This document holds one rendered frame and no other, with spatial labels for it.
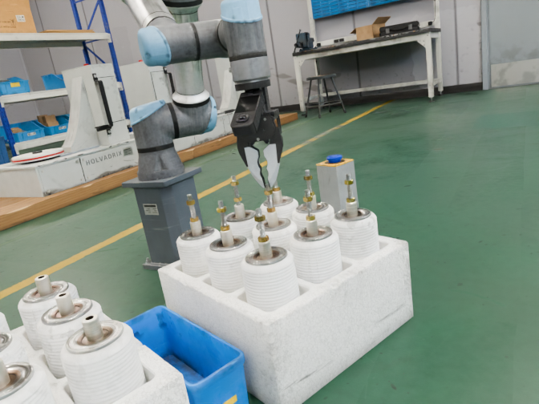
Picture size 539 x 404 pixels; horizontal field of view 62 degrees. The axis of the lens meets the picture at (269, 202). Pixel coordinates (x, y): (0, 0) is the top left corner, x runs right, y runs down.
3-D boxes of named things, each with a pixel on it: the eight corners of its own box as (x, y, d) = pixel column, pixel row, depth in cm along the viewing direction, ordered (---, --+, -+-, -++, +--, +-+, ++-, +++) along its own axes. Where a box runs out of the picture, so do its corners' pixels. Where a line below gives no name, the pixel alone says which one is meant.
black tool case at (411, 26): (382, 38, 529) (382, 28, 526) (420, 31, 513) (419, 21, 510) (379, 37, 499) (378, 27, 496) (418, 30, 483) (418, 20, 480)
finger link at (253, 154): (269, 181, 97) (265, 139, 94) (264, 189, 91) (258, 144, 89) (256, 183, 98) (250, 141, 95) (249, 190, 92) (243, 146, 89)
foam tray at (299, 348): (173, 338, 105) (156, 268, 100) (293, 274, 128) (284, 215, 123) (284, 418, 75) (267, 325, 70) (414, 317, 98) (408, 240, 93)
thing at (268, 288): (259, 365, 79) (241, 272, 74) (253, 336, 88) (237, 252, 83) (312, 354, 79) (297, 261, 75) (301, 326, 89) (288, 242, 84)
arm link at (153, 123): (134, 147, 145) (123, 105, 142) (174, 139, 150) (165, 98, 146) (138, 150, 135) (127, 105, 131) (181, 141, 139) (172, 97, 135)
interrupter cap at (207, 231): (214, 237, 93) (213, 235, 93) (178, 244, 93) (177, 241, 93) (215, 226, 101) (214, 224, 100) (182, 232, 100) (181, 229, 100)
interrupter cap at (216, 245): (201, 251, 87) (200, 248, 87) (226, 236, 93) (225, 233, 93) (231, 255, 83) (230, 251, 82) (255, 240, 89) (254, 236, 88)
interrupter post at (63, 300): (58, 314, 70) (51, 296, 69) (73, 308, 71) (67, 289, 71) (62, 319, 68) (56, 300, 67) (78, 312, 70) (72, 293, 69)
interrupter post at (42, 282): (38, 295, 79) (32, 278, 78) (51, 289, 80) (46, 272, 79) (41, 298, 77) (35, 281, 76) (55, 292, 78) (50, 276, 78)
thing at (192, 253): (234, 314, 97) (219, 237, 92) (190, 322, 97) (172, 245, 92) (233, 294, 106) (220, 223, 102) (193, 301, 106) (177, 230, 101)
